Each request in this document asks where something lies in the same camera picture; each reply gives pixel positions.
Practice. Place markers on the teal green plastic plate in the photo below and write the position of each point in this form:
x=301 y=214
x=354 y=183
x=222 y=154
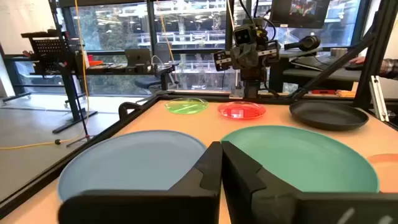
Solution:
x=304 y=155

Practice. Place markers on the black keyboard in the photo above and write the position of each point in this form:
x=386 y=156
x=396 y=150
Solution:
x=314 y=62

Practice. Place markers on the green transparent plastic plate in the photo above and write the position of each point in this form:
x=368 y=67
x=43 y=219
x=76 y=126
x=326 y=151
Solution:
x=186 y=106

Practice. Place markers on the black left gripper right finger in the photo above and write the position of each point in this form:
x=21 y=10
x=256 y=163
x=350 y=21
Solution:
x=264 y=205

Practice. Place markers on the black headphones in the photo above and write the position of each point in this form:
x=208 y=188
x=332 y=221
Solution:
x=308 y=43

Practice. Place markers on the black workbench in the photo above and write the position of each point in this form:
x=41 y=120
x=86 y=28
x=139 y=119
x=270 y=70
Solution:
x=109 y=70

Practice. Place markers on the black clamp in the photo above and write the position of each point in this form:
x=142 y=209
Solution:
x=124 y=109

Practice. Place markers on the dark office chair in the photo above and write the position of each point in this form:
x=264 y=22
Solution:
x=146 y=81

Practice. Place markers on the black plastic plate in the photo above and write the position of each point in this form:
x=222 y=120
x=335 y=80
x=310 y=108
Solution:
x=326 y=115

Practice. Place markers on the black pegboard stand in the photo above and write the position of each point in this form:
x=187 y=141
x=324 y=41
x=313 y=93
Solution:
x=73 y=93

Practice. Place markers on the grey laptop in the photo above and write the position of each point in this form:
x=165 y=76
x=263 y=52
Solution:
x=138 y=57

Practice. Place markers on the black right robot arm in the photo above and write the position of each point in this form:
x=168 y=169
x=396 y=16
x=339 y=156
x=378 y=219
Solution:
x=252 y=84

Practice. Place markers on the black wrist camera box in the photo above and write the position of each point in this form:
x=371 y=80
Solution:
x=244 y=35

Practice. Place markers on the flat orange block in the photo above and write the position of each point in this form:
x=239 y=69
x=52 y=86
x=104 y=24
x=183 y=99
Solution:
x=345 y=93

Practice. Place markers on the flat red box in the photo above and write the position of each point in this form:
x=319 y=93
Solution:
x=323 y=92

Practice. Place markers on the red transparent plastic plate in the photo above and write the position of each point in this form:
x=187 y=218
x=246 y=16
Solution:
x=241 y=110

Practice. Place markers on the black computer mouse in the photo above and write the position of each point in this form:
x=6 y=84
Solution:
x=354 y=66

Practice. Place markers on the red orange box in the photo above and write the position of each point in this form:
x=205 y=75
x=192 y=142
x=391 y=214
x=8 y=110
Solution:
x=94 y=61

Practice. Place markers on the silver aluminium bracket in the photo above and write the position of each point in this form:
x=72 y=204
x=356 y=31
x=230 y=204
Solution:
x=378 y=99

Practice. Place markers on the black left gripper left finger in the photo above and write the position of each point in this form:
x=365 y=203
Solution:
x=186 y=205

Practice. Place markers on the orange plastic plate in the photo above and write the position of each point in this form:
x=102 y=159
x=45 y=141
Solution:
x=388 y=174

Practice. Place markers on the light blue plastic plate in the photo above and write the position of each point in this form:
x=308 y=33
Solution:
x=130 y=161

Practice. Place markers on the black computer monitor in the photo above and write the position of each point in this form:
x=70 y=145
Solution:
x=298 y=14

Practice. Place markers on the grey office desk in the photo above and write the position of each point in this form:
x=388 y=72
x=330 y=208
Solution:
x=311 y=74

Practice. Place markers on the person's hand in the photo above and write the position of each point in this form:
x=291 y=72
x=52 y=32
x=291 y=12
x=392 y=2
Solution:
x=359 y=59

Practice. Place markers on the person's forearm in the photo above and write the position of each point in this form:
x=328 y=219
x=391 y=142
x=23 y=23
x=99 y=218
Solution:
x=390 y=68

